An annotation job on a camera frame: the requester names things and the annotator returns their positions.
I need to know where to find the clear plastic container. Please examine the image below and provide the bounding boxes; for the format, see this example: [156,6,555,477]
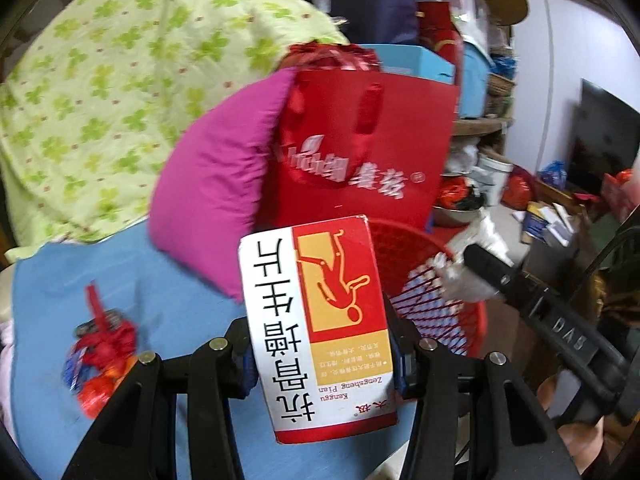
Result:
[439,0,492,47]

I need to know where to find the blue bed sheet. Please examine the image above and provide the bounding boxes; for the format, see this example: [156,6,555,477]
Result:
[10,220,426,480]

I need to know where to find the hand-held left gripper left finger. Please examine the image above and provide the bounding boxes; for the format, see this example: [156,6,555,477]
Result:
[61,317,261,480]

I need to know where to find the white bucket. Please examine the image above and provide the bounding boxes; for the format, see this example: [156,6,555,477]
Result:
[476,151,514,207]

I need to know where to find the person's right hand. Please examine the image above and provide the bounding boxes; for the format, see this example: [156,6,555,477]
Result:
[539,375,610,445]

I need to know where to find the magenta pillow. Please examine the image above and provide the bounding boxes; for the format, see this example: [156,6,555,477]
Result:
[149,67,301,303]

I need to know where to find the red plastic bag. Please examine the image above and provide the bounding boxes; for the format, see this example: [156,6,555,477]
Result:
[501,164,539,212]

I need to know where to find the blue cardboard box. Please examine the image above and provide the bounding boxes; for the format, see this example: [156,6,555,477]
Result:
[372,44,457,87]

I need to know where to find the white and red medicine box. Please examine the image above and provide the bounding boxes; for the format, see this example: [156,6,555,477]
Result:
[238,214,401,445]

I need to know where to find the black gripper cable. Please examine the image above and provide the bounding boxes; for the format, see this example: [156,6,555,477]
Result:
[580,224,640,293]

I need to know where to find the red organza pouch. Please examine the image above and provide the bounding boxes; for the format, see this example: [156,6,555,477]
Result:
[62,282,142,422]

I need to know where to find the black screen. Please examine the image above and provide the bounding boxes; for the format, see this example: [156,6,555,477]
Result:
[569,78,640,197]

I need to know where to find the red plastic basket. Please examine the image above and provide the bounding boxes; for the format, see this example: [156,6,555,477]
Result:
[367,218,488,358]

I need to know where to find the white plastic wrapper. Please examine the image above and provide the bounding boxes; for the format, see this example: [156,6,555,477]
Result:
[434,210,517,303]

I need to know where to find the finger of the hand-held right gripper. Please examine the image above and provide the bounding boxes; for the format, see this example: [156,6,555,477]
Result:
[462,241,547,312]

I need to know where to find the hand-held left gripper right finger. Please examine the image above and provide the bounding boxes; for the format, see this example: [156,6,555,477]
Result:
[385,305,581,480]

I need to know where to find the metal basin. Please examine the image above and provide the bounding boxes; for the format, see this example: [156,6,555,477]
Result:
[431,199,485,227]

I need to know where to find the navy bag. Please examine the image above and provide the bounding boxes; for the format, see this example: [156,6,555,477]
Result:
[329,0,420,47]

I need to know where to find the red foil wrapping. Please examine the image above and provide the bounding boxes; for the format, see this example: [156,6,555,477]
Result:
[286,41,379,72]

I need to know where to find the green floral quilt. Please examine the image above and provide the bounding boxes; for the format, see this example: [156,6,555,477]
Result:
[0,0,351,261]

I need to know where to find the blue plastic bag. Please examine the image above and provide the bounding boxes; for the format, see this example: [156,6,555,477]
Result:
[539,160,569,187]

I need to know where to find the red gift bag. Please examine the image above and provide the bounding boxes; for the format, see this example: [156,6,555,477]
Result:
[270,67,461,233]

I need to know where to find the stack of books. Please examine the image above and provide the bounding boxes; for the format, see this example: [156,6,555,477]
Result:
[519,199,577,249]

